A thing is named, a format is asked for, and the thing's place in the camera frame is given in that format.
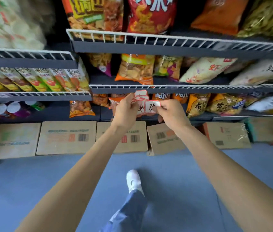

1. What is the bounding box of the person's right hand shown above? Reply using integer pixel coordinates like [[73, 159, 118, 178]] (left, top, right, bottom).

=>
[[152, 99, 192, 138]]

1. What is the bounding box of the person's left hand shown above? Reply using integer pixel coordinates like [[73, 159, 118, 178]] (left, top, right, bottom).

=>
[[111, 93, 141, 130]]

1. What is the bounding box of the red-bordered price tag card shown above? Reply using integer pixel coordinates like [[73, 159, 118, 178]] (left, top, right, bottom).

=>
[[144, 100, 162, 114]]

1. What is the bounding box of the stack of white price tags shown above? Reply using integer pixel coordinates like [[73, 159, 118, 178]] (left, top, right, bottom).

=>
[[132, 90, 151, 117]]

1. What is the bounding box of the person's left forearm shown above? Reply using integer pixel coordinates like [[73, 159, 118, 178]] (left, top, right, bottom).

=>
[[15, 123, 128, 232]]

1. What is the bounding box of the person's right forearm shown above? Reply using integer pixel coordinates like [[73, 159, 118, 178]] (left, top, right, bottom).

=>
[[175, 124, 273, 232]]

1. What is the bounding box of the orange bag white print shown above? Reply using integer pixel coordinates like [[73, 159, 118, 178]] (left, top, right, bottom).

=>
[[152, 93, 171, 101], [171, 93, 189, 104]]

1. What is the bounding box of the orange clear snack bag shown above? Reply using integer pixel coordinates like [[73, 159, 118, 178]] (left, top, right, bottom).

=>
[[108, 94, 128, 116]]

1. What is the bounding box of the clear orange cracker bag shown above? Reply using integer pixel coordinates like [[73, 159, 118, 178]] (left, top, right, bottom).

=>
[[114, 54, 155, 85]]

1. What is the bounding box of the small orange snack bag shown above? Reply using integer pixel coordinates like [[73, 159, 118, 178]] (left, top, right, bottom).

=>
[[92, 94, 109, 107]]

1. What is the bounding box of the yellow bag black print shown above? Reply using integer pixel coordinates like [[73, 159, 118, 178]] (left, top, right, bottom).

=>
[[186, 93, 211, 118]]

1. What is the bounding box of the green and purple snack bag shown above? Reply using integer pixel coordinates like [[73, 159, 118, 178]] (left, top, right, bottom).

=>
[[153, 55, 183, 82]]

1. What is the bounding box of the small purple-cornered snack bag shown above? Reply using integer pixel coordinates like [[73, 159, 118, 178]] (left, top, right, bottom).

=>
[[88, 53, 112, 77]]

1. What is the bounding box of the small orange puff bag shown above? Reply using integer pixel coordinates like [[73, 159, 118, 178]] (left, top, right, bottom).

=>
[[69, 101, 95, 118]]

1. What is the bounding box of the white shrimp chip bag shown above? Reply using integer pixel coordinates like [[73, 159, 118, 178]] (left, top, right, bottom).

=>
[[179, 57, 238, 84]]

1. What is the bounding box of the yellow bag blue label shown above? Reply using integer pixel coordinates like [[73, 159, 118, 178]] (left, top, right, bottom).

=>
[[205, 93, 246, 116]]

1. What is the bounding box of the white shoe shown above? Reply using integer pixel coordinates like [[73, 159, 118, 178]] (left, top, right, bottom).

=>
[[126, 169, 145, 197]]

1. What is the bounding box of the shelf price label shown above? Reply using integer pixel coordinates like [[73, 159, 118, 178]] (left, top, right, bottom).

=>
[[212, 42, 234, 51]]

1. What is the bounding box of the large red snack bag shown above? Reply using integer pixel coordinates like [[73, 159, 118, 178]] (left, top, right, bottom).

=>
[[126, 0, 177, 35]]

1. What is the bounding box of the yellow and orange snack bag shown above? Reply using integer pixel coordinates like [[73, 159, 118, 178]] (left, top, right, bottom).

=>
[[61, 0, 124, 42]]

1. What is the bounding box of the green chip canister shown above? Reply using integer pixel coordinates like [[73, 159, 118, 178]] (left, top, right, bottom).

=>
[[25, 101, 46, 111]]

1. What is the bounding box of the row of yellow-green chip bags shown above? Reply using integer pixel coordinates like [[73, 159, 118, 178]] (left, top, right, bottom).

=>
[[0, 62, 90, 92]]

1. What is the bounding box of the white snack bag black print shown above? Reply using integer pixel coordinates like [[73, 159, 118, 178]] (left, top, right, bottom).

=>
[[229, 60, 273, 86]]

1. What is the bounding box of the white and yellow snack bag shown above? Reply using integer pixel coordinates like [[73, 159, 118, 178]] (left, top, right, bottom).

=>
[[245, 95, 273, 114]]

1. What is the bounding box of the blue trouser leg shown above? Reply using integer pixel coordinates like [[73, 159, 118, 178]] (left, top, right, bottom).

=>
[[99, 189, 149, 232]]

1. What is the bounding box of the cardboard box teal edge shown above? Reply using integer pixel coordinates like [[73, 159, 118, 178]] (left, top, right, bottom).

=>
[[244, 116, 273, 146]]

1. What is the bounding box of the plain orange snack bag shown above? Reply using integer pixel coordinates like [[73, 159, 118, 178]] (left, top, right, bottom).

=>
[[191, 0, 250, 36]]

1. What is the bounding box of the green pea snack bag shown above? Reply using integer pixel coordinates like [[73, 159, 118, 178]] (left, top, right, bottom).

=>
[[237, 0, 273, 39]]

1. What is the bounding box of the large white cracker bag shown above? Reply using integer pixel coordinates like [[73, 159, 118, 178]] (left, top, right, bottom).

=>
[[0, 0, 55, 50]]

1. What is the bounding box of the grey shelf with wire rail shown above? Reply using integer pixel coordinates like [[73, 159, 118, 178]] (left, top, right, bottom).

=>
[[0, 48, 79, 69], [89, 84, 273, 95], [0, 91, 92, 102], [66, 29, 273, 61]]

